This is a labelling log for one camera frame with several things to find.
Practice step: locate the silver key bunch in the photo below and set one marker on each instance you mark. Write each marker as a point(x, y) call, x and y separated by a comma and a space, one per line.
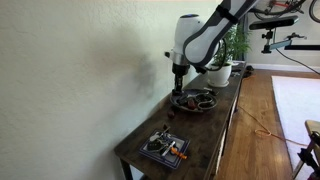
point(165, 140)

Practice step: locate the white pot saucer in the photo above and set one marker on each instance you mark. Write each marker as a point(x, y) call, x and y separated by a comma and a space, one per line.
point(218, 85)

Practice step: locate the black camera mount head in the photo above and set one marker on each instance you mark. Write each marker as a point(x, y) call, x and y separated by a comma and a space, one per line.
point(267, 35)

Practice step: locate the black items pile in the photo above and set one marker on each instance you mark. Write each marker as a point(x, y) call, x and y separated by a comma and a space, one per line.
point(237, 68)

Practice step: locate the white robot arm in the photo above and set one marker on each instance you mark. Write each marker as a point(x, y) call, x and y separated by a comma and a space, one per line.
point(200, 43)

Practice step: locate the black key fob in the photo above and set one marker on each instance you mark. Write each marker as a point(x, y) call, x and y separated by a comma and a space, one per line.
point(154, 145)

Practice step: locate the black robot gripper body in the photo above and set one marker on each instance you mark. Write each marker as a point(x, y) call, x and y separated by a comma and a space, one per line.
point(180, 70)

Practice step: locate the black metal table leg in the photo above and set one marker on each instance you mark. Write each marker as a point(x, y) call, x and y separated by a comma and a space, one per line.
point(126, 170)

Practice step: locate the red bicycle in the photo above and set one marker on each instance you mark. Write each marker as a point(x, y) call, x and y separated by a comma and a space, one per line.
point(293, 6)

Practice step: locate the white plant pot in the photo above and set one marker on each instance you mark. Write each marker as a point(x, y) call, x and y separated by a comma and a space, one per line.
point(220, 75)

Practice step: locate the green leafy plant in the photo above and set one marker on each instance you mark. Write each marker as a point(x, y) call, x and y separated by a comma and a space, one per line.
point(236, 43)

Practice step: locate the dark round bowl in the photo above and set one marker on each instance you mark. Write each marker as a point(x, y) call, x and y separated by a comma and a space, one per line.
point(175, 99)

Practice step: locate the white rug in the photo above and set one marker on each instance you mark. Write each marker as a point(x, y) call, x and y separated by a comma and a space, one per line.
point(296, 103)

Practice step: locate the black horizontal rail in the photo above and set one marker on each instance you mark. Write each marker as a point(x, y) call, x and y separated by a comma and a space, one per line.
point(301, 47)

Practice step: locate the square blue tray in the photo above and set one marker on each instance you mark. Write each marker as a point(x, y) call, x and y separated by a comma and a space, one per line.
point(180, 143)

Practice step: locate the black floor object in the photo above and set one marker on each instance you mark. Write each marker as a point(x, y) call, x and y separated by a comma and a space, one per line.
point(248, 69)

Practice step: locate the wooden folding chair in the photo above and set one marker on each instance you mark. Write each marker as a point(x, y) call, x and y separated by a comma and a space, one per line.
point(313, 128)

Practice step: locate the black bar camera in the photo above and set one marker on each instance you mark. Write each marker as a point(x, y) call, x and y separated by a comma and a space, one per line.
point(276, 22)

